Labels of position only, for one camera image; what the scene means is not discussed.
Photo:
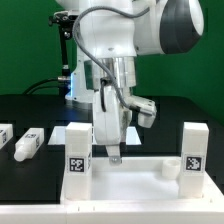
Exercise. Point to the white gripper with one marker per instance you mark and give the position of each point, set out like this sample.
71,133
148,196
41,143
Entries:
110,125

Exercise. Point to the white square desk top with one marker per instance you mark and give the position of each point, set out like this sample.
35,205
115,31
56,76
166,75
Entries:
136,178

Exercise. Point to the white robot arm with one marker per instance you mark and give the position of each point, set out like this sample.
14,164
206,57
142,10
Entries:
109,35

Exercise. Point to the white flat base tag plate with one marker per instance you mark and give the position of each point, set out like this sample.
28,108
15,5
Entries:
58,136

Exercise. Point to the white L-shaped fence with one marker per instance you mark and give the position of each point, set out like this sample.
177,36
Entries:
208,210

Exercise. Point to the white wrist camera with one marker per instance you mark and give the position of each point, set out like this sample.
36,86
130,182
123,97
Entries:
147,110

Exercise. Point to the black camera on stand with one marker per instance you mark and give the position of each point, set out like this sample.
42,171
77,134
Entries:
65,24

